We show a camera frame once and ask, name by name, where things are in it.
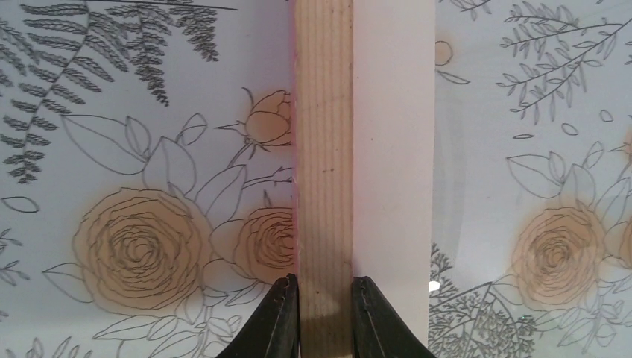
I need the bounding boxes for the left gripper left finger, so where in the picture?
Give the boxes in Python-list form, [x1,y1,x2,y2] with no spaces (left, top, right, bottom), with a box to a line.
[218,274,300,358]

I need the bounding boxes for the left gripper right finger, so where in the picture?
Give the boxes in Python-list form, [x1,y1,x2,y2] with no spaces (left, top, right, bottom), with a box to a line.
[352,276,435,358]

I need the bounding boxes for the pink wooden picture frame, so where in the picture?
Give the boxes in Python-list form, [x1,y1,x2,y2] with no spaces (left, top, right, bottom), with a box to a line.
[291,1,436,357]

